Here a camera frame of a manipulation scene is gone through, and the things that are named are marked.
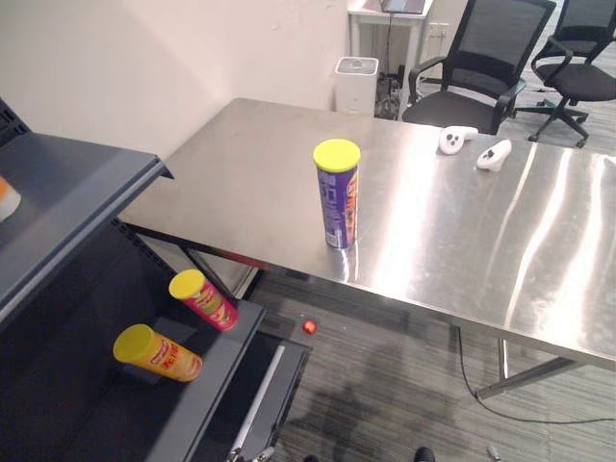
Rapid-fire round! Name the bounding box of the white desk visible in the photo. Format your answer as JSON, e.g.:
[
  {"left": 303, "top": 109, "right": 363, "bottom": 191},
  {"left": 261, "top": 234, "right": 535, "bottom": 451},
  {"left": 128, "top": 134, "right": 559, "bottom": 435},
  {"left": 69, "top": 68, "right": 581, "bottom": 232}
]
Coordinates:
[{"left": 346, "top": 0, "right": 434, "bottom": 121}]

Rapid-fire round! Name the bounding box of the black floor cable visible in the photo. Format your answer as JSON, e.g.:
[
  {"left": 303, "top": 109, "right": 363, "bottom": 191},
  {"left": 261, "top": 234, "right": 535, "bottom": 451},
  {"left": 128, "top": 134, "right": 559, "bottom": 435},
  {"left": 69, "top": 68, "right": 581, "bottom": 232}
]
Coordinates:
[{"left": 454, "top": 331, "right": 616, "bottom": 425}]

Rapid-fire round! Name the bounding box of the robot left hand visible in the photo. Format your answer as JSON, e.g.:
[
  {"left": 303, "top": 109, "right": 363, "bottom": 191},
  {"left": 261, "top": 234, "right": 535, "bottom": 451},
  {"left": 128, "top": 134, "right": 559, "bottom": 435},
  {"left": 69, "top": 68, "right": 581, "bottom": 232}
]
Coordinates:
[{"left": 228, "top": 446, "right": 276, "bottom": 462}]

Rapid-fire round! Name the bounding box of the black metal shelf unit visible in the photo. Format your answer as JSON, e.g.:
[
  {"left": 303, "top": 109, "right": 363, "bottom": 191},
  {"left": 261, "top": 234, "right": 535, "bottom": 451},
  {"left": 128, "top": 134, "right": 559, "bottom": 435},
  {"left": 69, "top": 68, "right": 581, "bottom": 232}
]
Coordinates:
[{"left": 0, "top": 95, "right": 314, "bottom": 462}]

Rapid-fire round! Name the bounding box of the white controller with ring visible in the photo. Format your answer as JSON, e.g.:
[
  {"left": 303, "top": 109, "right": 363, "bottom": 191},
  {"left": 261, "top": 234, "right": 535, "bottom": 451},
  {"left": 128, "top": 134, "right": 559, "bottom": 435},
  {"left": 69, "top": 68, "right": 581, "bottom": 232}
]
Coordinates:
[{"left": 436, "top": 124, "right": 480, "bottom": 157}]

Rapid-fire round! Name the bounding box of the black mesh office chair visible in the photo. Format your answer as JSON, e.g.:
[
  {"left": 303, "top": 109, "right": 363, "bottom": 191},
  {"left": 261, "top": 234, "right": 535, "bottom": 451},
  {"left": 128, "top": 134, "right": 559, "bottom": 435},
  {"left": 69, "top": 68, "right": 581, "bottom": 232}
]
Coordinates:
[
  {"left": 514, "top": 0, "right": 616, "bottom": 148},
  {"left": 401, "top": 0, "right": 558, "bottom": 136}
]

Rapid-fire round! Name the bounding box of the orange and white container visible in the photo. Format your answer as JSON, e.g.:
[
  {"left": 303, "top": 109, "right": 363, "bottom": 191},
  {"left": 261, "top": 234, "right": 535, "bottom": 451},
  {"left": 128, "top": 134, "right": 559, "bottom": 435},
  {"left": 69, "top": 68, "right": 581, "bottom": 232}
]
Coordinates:
[{"left": 0, "top": 175, "right": 23, "bottom": 223}]

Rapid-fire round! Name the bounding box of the orange chips can yellow lid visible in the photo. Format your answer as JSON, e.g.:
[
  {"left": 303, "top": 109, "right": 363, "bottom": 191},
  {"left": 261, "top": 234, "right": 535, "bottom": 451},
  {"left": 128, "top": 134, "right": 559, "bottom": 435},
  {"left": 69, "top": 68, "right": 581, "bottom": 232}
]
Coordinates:
[{"left": 113, "top": 323, "right": 204, "bottom": 384}]

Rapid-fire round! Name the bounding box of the grey laptop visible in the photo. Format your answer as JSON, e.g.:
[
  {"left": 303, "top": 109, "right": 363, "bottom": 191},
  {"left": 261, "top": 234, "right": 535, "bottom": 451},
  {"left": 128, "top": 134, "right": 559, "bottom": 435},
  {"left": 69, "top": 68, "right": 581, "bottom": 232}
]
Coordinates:
[{"left": 379, "top": 0, "right": 427, "bottom": 14}]

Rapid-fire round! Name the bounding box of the white air purifier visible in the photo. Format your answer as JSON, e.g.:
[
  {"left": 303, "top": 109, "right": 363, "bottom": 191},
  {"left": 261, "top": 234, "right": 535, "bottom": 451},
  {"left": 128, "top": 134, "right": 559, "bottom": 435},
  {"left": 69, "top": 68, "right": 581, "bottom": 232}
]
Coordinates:
[{"left": 333, "top": 56, "right": 379, "bottom": 116}]

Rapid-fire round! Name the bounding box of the white handheld controller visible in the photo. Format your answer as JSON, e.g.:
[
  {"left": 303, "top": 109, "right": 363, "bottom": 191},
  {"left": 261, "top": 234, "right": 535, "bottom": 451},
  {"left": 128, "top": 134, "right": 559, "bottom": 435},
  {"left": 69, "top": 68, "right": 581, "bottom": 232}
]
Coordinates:
[{"left": 475, "top": 140, "right": 512, "bottom": 171}]

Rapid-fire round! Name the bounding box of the steel table frame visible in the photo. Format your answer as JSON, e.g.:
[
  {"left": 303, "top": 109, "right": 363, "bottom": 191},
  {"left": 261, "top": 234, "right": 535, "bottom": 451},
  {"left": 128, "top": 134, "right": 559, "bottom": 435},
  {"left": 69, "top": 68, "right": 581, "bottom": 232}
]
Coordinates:
[{"left": 182, "top": 240, "right": 591, "bottom": 400}]

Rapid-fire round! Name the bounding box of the black cable bundle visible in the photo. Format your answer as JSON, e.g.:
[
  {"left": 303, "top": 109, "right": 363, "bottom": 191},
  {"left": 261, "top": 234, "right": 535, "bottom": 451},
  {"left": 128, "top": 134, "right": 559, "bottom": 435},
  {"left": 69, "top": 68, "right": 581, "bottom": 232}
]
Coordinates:
[{"left": 377, "top": 64, "right": 406, "bottom": 120}]

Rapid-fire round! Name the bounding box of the red chips can yellow lid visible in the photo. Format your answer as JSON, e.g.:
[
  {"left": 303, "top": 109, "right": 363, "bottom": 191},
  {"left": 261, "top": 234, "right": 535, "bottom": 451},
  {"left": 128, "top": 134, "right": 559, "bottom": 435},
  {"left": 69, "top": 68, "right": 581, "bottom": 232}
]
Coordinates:
[{"left": 167, "top": 269, "right": 240, "bottom": 332}]

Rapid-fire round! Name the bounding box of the purple chips can yellow lid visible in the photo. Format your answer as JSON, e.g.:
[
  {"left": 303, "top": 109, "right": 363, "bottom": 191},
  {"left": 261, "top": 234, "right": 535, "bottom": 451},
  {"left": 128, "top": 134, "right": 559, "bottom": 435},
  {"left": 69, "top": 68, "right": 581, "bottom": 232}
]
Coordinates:
[{"left": 312, "top": 139, "right": 362, "bottom": 250}]

